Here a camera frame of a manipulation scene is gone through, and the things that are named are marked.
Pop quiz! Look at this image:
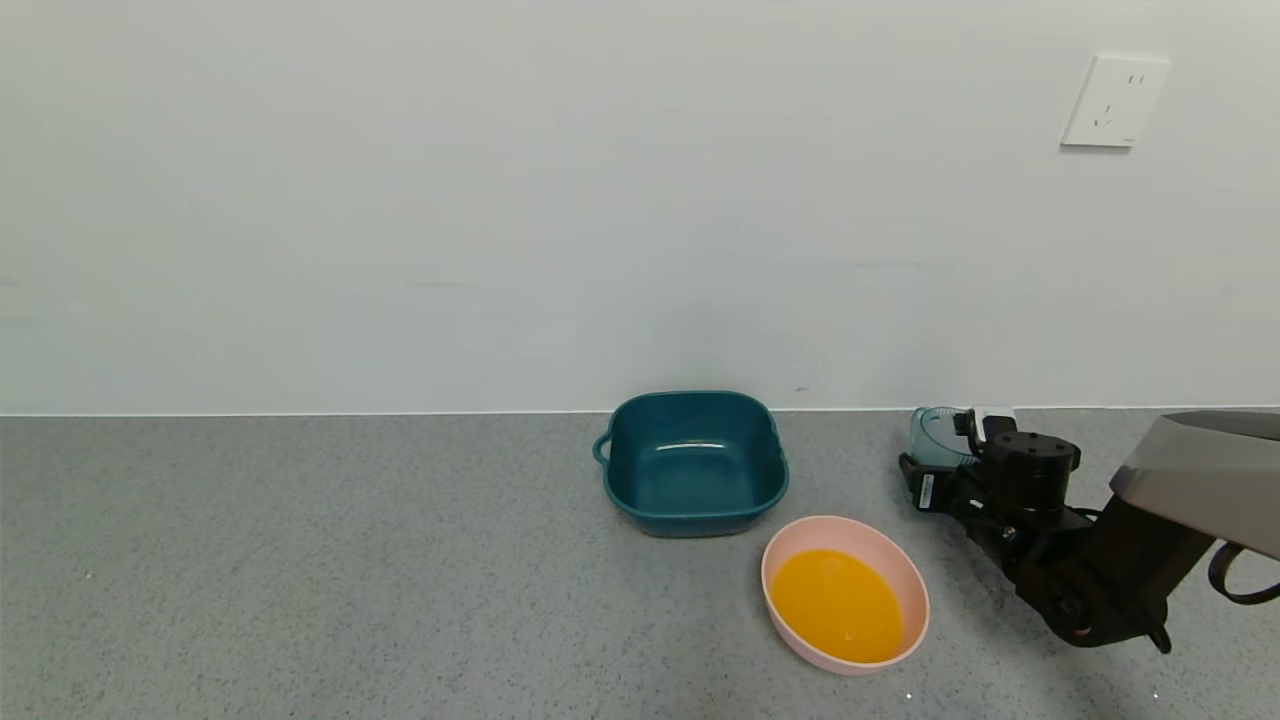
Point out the teal square plastic basin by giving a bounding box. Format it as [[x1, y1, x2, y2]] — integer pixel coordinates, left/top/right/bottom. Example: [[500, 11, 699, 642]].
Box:
[[592, 390, 790, 539]]

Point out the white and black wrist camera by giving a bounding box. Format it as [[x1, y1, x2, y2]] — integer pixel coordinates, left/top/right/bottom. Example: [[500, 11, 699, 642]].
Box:
[[955, 406, 1017, 461]]

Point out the translucent blue ribbed cup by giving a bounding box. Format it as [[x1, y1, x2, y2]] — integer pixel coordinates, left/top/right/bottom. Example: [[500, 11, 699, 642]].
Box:
[[908, 405, 986, 471]]

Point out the white wall socket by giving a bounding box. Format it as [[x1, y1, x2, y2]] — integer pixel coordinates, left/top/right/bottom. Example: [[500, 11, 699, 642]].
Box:
[[1060, 55, 1171, 150]]

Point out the orange juice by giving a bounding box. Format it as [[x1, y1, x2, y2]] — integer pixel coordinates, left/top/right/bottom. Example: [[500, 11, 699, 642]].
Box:
[[770, 548, 906, 664]]

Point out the pink plastic bowl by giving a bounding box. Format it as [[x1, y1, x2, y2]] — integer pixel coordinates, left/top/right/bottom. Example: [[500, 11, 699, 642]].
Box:
[[760, 515, 931, 676]]

